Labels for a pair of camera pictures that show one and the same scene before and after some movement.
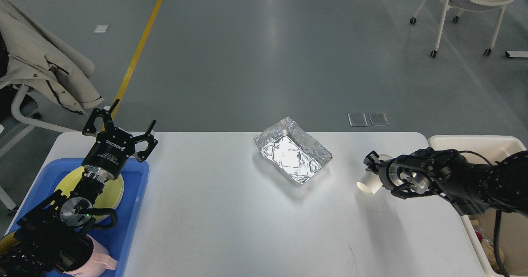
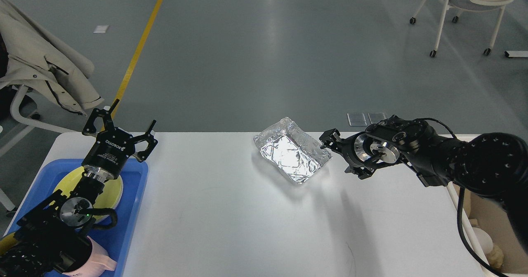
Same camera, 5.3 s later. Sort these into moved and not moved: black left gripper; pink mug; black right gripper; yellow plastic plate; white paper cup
Moved: white paper cup; black right gripper
Not moved: black left gripper; pink mug; yellow plastic plate
